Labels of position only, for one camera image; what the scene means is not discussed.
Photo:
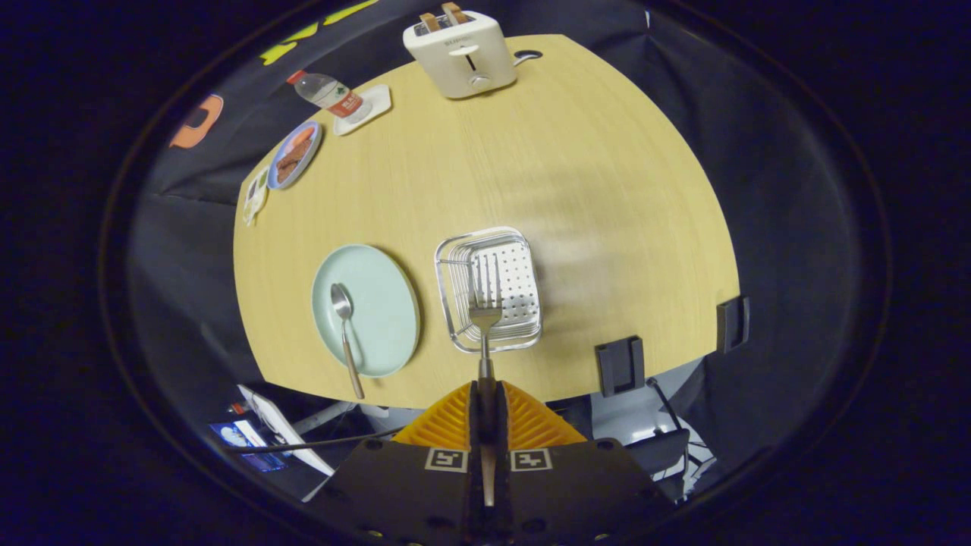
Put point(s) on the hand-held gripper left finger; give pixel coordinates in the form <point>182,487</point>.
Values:
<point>474,425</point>

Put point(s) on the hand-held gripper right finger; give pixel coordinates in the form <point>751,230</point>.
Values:
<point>501,425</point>

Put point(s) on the metal fork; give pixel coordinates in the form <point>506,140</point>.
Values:
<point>485,322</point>

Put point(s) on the metal spoon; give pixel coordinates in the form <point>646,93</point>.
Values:
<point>341,302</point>

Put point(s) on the black table clamp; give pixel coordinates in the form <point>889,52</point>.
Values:
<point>620,368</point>
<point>733,324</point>

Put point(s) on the pale green plate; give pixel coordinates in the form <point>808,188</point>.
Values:
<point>383,311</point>

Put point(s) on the black floor equipment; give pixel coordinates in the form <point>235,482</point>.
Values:
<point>660,451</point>

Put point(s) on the white board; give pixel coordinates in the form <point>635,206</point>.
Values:
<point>284,428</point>

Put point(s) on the lit screen device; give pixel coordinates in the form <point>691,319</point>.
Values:
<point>246,441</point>

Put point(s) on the small white divided dish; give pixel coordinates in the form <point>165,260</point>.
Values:
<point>255,199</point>

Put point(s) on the blue plate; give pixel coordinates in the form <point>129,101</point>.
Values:
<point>282,168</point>

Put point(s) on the brown food pieces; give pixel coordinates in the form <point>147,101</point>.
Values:
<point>296,154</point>

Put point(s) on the white square coaster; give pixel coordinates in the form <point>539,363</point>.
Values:
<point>378,100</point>

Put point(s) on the black backdrop cloth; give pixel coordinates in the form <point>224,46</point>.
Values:
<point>796,227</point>

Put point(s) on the clear water bottle red cap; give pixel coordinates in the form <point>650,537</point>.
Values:
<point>330,92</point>

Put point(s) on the white toaster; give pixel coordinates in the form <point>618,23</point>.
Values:
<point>463,61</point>

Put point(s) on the toast slice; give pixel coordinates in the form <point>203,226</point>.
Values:
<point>429,23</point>
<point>455,13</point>

